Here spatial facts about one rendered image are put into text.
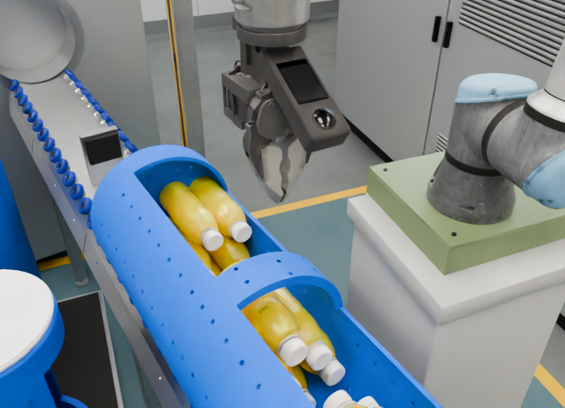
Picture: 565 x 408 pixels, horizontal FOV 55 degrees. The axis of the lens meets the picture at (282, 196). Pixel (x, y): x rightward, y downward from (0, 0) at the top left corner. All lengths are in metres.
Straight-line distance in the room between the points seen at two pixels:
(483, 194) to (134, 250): 0.59
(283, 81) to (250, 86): 0.06
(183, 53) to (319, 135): 1.22
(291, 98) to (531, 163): 0.40
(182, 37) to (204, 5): 4.06
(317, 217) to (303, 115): 2.44
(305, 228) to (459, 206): 1.96
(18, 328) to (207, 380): 0.43
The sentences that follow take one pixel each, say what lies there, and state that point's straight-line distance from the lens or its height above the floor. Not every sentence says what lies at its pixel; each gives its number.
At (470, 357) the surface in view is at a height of 0.97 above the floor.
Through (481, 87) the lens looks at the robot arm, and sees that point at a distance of 0.90.
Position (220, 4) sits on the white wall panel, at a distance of 5.79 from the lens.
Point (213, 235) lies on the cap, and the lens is 1.03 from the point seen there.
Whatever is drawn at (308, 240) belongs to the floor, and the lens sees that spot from 2.80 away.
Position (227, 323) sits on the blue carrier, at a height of 1.21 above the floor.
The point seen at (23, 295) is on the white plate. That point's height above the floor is 1.04.
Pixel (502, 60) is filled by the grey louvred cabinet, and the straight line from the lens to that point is 2.48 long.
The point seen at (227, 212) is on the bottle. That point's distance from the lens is 1.09.
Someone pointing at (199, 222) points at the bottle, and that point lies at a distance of 1.05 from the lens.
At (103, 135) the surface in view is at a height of 1.08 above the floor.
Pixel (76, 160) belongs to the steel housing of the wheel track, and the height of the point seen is 0.93.
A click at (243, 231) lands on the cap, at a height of 1.11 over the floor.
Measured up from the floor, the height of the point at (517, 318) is 1.04.
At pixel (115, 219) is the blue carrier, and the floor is 1.17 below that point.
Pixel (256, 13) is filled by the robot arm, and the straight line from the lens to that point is 0.54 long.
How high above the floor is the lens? 1.78
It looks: 35 degrees down
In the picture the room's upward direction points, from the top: straight up
